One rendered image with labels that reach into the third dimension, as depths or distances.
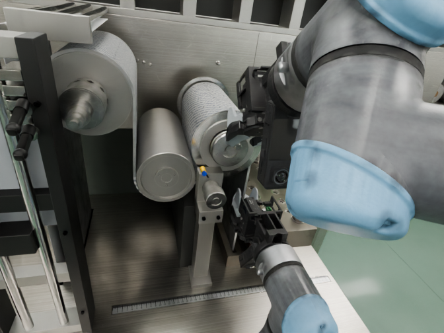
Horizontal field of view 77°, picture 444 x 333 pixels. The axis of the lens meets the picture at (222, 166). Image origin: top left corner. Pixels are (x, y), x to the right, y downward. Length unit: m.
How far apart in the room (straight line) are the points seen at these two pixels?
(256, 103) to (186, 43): 0.49
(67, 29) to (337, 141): 0.39
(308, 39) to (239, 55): 0.61
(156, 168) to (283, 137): 0.30
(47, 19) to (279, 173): 0.36
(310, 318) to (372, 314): 1.67
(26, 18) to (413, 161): 0.46
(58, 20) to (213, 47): 0.47
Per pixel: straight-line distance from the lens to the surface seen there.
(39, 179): 0.48
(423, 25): 0.21
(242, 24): 0.86
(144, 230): 0.86
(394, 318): 2.17
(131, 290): 0.74
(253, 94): 0.37
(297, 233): 0.75
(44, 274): 0.59
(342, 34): 0.22
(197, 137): 0.54
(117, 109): 0.53
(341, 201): 0.16
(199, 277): 0.74
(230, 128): 0.40
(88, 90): 0.46
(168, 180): 0.59
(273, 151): 0.35
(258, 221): 0.55
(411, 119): 0.19
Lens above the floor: 1.49
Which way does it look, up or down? 30 degrees down
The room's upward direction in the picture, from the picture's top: 8 degrees clockwise
